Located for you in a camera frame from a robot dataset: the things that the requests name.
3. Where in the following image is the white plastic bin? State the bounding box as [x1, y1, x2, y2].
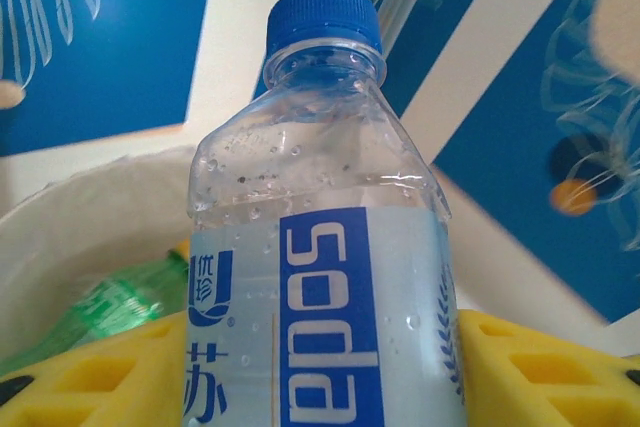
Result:
[0, 144, 640, 366]

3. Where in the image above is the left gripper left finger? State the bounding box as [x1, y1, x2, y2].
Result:
[0, 314, 194, 427]

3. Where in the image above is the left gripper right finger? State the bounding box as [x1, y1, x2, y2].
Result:
[457, 309, 640, 427]

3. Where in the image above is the clear soda water bottle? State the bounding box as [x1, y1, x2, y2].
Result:
[180, 0, 469, 427]

